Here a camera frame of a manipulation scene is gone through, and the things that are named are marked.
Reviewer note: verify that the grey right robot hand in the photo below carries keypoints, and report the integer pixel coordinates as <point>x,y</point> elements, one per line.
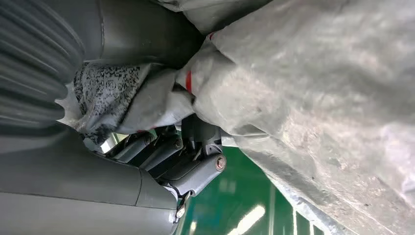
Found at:
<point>71,181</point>

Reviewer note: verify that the green conveyor belt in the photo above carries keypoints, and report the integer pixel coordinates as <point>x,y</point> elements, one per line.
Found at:
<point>233,194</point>

